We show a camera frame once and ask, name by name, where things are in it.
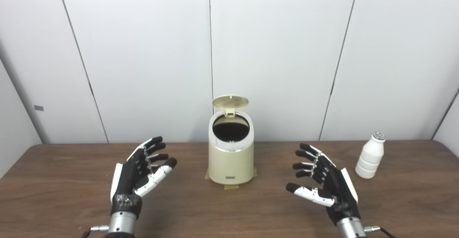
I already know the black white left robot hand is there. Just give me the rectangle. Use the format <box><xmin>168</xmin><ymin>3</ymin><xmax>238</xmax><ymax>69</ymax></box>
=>
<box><xmin>110</xmin><ymin>136</ymin><xmax>178</xmax><ymax>217</ymax></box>

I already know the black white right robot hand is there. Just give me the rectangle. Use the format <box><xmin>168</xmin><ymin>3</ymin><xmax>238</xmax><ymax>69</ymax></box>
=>
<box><xmin>286</xmin><ymin>143</ymin><xmax>360</xmax><ymax>226</ymax></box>

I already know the small white plastic bottle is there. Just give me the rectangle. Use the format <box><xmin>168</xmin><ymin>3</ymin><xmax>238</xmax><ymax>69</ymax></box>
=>
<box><xmin>355</xmin><ymin>132</ymin><xmax>386</xmax><ymax>179</ymax></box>

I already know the cream-colored bin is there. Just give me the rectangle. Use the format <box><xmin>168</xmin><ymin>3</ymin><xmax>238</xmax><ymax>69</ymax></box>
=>
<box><xmin>208</xmin><ymin>95</ymin><xmax>255</xmax><ymax>185</ymax></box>

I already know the round cream bin lid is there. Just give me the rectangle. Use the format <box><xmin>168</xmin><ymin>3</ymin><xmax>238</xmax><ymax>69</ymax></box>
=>
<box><xmin>212</xmin><ymin>95</ymin><xmax>249</xmax><ymax>117</ymax></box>

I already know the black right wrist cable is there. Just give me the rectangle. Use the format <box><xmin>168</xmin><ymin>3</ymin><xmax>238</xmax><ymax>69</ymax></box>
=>
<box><xmin>364</xmin><ymin>225</ymin><xmax>395</xmax><ymax>238</ymax></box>

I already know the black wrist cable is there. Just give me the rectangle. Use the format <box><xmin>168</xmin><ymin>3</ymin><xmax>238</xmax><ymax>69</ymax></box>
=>
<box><xmin>81</xmin><ymin>225</ymin><xmax>109</xmax><ymax>238</ymax></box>
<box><xmin>364</xmin><ymin>225</ymin><xmax>395</xmax><ymax>238</ymax></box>

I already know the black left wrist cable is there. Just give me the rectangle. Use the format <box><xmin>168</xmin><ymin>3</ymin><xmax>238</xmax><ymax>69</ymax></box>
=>
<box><xmin>81</xmin><ymin>225</ymin><xmax>109</xmax><ymax>238</ymax></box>

